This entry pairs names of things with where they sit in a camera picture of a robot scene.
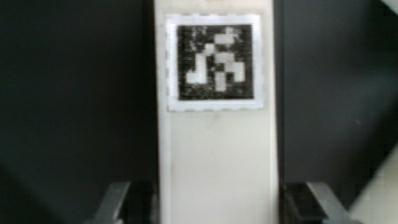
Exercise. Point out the white cabinet block with hole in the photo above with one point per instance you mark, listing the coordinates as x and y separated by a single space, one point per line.
218 118

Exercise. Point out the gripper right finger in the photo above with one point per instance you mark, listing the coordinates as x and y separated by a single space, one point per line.
312 206

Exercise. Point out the white front fence bar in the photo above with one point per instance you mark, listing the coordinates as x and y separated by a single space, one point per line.
376 206

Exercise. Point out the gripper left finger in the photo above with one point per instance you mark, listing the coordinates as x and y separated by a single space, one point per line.
129 206

